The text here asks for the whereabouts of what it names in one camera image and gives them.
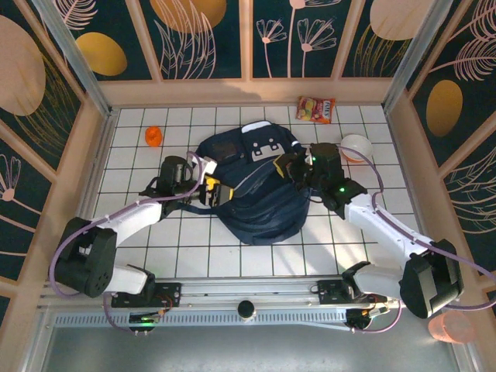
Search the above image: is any navy blue backpack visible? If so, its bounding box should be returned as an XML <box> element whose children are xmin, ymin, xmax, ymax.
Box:
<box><xmin>181</xmin><ymin>122</ymin><xmax>311</xmax><ymax>246</ymax></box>

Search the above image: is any red candy bag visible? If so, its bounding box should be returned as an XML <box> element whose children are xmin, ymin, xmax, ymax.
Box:
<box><xmin>296</xmin><ymin>95</ymin><xmax>336</xmax><ymax>125</ymax></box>

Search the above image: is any white bowl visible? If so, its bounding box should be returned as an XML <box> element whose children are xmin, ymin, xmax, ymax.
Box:
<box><xmin>340</xmin><ymin>133</ymin><xmax>374</xmax><ymax>163</ymax></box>

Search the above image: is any orange crumpled ball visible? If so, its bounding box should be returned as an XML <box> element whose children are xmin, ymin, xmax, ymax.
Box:
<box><xmin>145</xmin><ymin>126</ymin><xmax>164</xmax><ymax>147</ymax></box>

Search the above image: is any black round knob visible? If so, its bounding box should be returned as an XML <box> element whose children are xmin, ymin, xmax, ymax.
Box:
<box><xmin>237</xmin><ymin>299</ymin><xmax>257</xmax><ymax>322</ymax></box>

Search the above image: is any perforated metal vent strip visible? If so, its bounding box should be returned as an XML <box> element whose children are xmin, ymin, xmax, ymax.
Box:
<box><xmin>53</xmin><ymin>312</ymin><xmax>350</xmax><ymax>330</ymax></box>

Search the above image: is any black controller board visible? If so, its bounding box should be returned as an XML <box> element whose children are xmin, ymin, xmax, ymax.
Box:
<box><xmin>129</xmin><ymin>308</ymin><xmax>171</xmax><ymax>334</ymax></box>
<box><xmin>346</xmin><ymin>308</ymin><xmax>391</xmax><ymax>333</ymax></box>

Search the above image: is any pink translucent cup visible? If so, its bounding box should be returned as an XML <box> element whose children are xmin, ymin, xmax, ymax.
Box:
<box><xmin>428</xmin><ymin>311</ymin><xmax>476</xmax><ymax>344</ymax></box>

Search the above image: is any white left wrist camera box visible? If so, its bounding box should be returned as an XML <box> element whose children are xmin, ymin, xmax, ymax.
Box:
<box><xmin>195</xmin><ymin>154</ymin><xmax>219</xmax><ymax>176</ymax></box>

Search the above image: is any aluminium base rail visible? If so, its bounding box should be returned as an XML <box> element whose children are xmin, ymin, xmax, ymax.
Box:
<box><xmin>40</xmin><ymin>277</ymin><xmax>456</xmax><ymax>309</ymax></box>

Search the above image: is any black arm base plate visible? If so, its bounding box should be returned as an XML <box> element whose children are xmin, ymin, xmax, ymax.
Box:
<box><xmin>111</xmin><ymin>282</ymin><xmax>183</xmax><ymax>309</ymax></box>
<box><xmin>317</xmin><ymin>279</ymin><xmax>388</xmax><ymax>305</ymax></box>

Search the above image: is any aluminium corner post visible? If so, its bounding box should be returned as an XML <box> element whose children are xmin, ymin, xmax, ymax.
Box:
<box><xmin>381</xmin><ymin>0</ymin><xmax>453</xmax><ymax>113</ymax></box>
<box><xmin>33</xmin><ymin>0</ymin><xmax>113</xmax><ymax>117</ymax></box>

